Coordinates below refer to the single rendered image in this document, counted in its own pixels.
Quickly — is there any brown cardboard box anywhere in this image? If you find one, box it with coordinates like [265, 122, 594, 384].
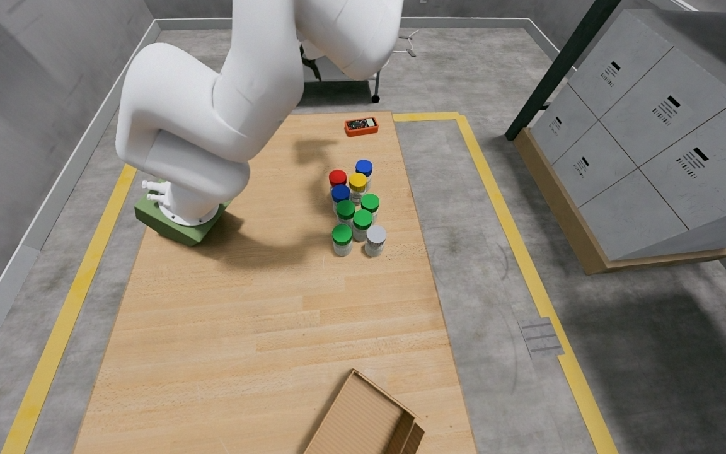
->
[303, 368, 426, 454]

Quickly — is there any red ribbed bottle cap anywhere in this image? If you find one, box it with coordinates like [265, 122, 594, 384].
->
[329, 170, 347, 199]

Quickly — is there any orange digital multimeter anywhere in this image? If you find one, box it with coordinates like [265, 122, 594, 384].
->
[345, 117, 379, 137]

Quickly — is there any glass bottle with blue cap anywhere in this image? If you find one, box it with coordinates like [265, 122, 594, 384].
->
[355, 160, 372, 191]
[332, 184, 350, 215]

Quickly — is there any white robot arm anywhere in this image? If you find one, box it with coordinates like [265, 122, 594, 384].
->
[115, 0, 404, 226]

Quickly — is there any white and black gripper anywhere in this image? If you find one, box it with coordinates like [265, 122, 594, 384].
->
[299, 40, 325, 82]

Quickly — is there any glass bottle with yellow cap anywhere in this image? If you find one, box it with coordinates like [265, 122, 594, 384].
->
[349, 173, 367, 205]

